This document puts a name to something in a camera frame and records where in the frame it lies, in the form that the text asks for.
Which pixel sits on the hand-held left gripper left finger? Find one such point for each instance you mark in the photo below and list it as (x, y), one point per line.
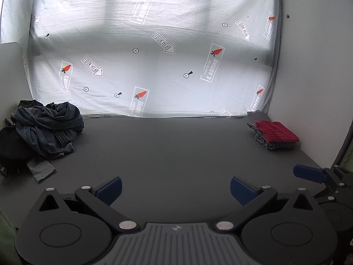
(109, 190)

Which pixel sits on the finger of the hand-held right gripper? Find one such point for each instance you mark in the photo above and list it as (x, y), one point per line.
(307, 172)

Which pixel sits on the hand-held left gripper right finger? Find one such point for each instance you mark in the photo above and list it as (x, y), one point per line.
(242, 190)

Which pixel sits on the blue denim jeans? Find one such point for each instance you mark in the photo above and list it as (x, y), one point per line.
(41, 127)

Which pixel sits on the grey garment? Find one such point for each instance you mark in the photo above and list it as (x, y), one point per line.
(40, 169)

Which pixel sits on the black garment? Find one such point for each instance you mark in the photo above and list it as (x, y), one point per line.
(11, 149)

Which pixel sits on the carrot printed white sheet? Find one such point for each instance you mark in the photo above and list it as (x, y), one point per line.
(165, 74)

